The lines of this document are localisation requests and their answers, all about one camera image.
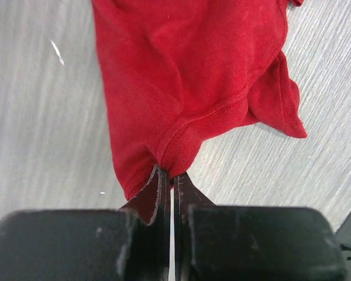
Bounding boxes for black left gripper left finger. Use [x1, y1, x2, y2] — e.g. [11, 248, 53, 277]
[0, 167, 170, 280]

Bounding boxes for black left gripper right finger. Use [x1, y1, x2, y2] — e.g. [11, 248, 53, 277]
[174, 174, 347, 280]

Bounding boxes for red t-shirt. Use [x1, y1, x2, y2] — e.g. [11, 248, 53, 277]
[92, 1, 307, 199]

